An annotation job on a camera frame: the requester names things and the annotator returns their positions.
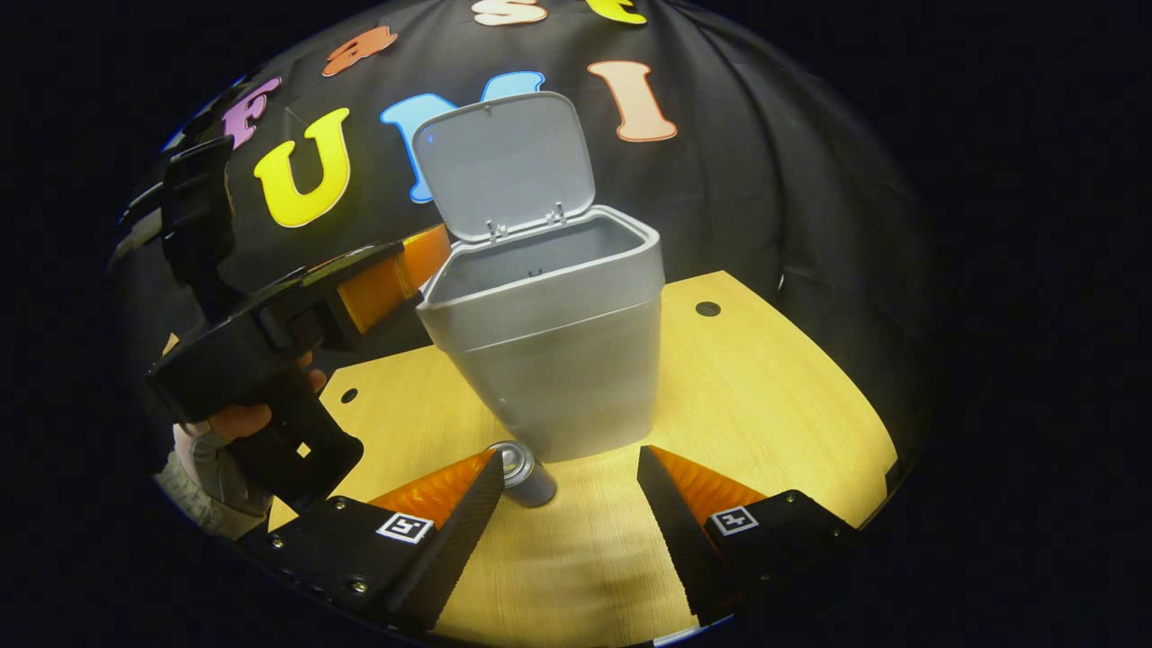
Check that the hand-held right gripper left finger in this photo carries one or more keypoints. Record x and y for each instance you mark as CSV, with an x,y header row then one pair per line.
x,y
459,549

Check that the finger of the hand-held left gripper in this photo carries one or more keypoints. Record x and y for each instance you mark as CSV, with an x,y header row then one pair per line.
x,y
382,288

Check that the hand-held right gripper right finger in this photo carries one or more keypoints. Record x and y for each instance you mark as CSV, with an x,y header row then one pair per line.
x,y
675,540

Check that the silver pop can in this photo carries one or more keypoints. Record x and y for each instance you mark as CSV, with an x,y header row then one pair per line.
x,y
526,477

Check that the white desktop garbage bin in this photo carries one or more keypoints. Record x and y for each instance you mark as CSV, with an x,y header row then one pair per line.
x,y
558,360

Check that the wooden desktop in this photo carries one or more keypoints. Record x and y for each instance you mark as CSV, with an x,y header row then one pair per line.
x,y
765,405

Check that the black backdrop cloth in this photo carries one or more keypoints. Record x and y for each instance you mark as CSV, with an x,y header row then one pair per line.
x,y
765,180

